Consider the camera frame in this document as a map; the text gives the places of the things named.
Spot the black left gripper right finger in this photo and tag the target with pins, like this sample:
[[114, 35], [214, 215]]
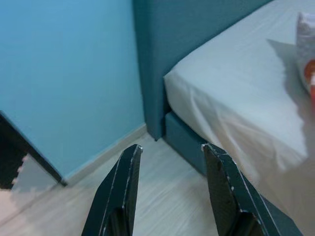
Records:
[[226, 196]]

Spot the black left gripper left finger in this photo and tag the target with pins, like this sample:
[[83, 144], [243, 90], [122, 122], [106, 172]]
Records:
[[115, 196]]

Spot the pink patterned pillow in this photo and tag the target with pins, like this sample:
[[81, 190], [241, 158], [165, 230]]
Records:
[[305, 37]]

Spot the mattress with white sheet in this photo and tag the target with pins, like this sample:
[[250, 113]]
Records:
[[233, 86]]

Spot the black foam puzzle mat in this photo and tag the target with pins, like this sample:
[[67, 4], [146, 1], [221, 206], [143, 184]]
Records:
[[9, 152]]

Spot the teal upholstered headboard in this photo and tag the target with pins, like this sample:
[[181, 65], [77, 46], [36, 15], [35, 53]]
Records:
[[157, 37]]

